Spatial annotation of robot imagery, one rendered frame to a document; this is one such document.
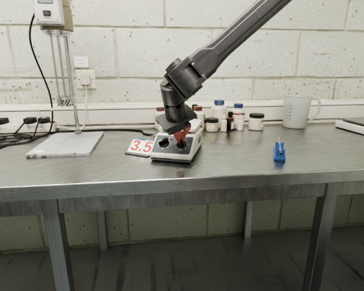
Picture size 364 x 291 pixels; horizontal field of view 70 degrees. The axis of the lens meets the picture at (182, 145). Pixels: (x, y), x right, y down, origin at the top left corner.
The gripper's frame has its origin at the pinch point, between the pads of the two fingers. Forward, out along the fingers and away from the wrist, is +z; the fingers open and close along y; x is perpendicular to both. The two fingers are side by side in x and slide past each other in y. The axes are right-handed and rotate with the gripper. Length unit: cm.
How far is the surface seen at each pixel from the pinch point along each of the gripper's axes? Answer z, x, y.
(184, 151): 1.5, 3.7, 0.8
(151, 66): 6, -56, -15
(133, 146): 6.3, -12.0, 12.0
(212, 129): 23.7, -19.6, -24.4
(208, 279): 76, 17, 4
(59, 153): 2.2, -18.9, 34.1
